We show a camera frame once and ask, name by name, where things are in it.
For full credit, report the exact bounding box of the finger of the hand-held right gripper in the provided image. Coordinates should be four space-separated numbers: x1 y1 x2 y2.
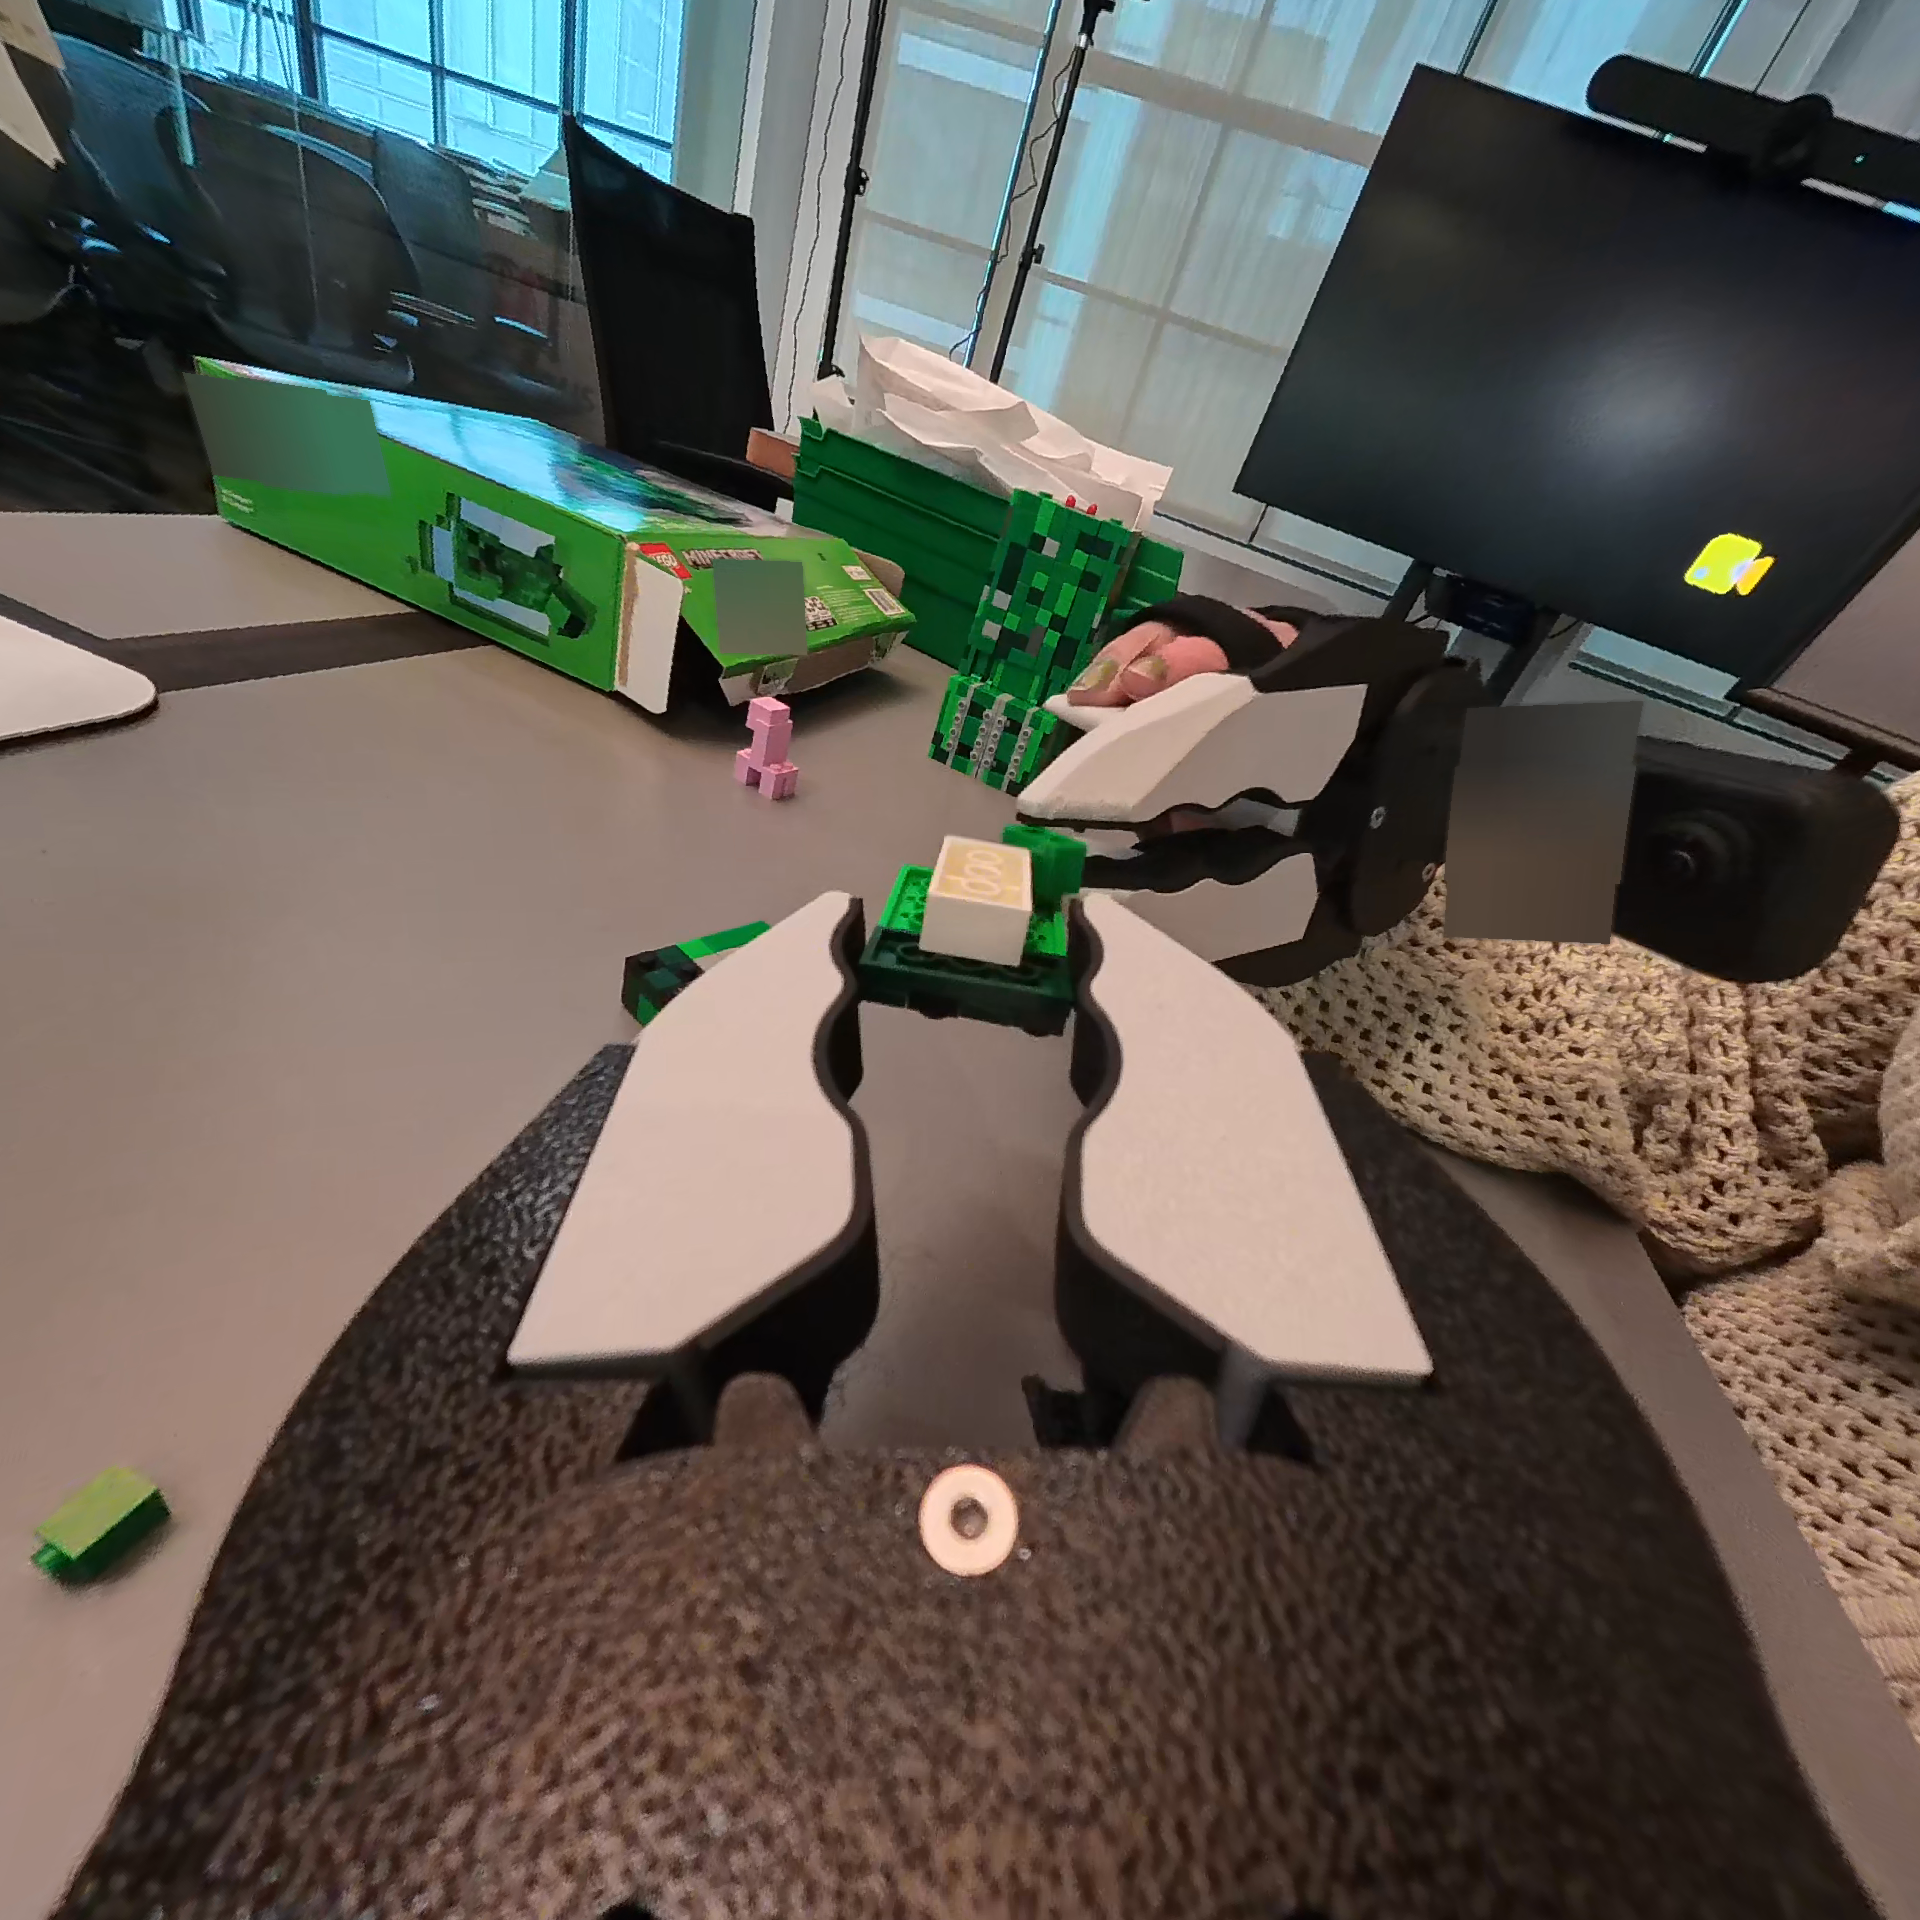
1019 673 1373 828
1080 795 1335 904

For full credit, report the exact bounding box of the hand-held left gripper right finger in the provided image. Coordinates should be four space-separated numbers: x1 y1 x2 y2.
1054 892 1438 1388

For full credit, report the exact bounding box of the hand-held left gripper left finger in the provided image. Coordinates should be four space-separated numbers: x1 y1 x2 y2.
507 888 882 1388

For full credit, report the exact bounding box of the small green lego brick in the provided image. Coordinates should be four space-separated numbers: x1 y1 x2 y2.
1000 822 1089 907

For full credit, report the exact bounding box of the green white lego assembly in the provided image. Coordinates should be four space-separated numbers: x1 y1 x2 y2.
857 835 1077 1042

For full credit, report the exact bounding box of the person's right forearm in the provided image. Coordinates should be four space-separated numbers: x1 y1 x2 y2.
1244 775 1920 1654

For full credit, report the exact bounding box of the green pixelated lego block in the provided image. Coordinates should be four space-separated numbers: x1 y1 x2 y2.
622 920 778 1032

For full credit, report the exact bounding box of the green creeper lego figure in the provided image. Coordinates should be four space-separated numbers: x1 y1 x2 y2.
930 488 1132 797

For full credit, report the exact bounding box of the pink lego pig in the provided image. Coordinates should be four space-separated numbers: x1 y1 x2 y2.
732 695 804 804

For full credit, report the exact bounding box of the green lego set box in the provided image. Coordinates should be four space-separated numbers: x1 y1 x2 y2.
190 356 917 717

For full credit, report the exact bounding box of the bright green lego plate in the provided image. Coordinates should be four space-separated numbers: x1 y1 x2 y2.
31 1464 173 1582

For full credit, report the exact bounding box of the person's right hand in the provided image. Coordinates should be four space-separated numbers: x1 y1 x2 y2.
1067 625 1247 707

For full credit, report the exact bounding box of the black television stand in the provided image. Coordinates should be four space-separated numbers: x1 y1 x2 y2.
1389 560 1901 778

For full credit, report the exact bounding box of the green storage crate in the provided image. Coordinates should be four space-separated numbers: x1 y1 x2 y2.
792 417 1189 673

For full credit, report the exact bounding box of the black television screen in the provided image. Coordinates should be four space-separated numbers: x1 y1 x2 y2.
1233 62 1920 695

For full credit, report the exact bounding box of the studio light on stand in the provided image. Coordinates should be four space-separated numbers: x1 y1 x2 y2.
983 0 1120 385
814 0 892 385

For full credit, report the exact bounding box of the black office chair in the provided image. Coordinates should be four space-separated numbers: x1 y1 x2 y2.
563 118 792 514

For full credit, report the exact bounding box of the black webcam bar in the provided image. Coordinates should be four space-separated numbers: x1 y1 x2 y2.
1586 53 1920 194

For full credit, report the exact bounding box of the white book stand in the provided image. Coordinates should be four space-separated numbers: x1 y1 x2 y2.
0 613 160 748

